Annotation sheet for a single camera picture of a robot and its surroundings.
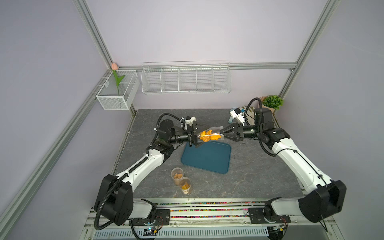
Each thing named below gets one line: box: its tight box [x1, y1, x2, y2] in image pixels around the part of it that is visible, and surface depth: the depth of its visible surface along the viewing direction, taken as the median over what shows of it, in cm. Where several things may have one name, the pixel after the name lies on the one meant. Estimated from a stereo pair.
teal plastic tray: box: [181, 141, 232, 174], surface depth 96 cm
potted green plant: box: [261, 95, 284, 113], surface depth 108 cm
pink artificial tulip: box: [111, 62, 125, 97], surface depth 92 cm
